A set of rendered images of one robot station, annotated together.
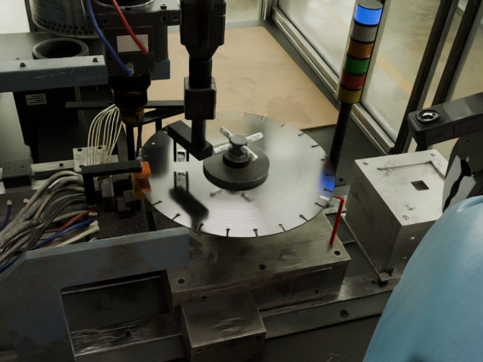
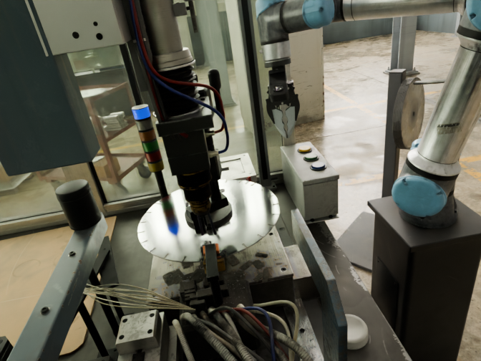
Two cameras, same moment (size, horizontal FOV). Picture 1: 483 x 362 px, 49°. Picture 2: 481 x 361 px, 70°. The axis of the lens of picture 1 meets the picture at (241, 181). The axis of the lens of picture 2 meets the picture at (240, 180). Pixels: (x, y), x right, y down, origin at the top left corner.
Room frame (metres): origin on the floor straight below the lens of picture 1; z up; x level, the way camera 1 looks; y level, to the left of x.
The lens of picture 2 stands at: (0.42, 0.64, 1.37)
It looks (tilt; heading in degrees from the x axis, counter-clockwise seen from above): 27 degrees down; 287
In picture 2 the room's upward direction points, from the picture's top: 9 degrees counter-clockwise
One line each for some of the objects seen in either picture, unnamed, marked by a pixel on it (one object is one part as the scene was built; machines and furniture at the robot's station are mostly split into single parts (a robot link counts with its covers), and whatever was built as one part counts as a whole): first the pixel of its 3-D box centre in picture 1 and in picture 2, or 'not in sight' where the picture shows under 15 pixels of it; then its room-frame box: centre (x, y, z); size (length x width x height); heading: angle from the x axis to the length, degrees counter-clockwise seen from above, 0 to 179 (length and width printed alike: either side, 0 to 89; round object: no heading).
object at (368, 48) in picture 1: (360, 45); (147, 134); (0.92, -0.19, 1.08); 0.05 x 0.04 x 0.03; 20
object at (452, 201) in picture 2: not in sight; (429, 198); (0.15, -0.30, 0.80); 0.15 x 0.15 x 0.10
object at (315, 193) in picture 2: not in sight; (307, 179); (0.49, -0.38, 0.82); 0.28 x 0.11 x 0.15; 110
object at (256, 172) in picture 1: (236, 159); (207, 208); (0.70, 0.01, 0.96); 0.11 x 0.11 x 0.03
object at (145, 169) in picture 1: (117, 182); (214, 271); (0.63, 0.19, 0.95); 0.10 x 0.03 x 0.07; 110
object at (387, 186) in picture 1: (408, 214); (228, 188); (0.75, -0.32, 0.82); 0.18 x 0.18 x 0.15; 20
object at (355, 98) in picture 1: (349, 91); (155, 164); (0.92, -0.19, 0.98); 0.05 x 0.04 x 0.03; 20
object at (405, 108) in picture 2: not in sight; (391, 169); (0.12, -1.07, 0.50); 0.50 x 0.50 x 1.00; 62
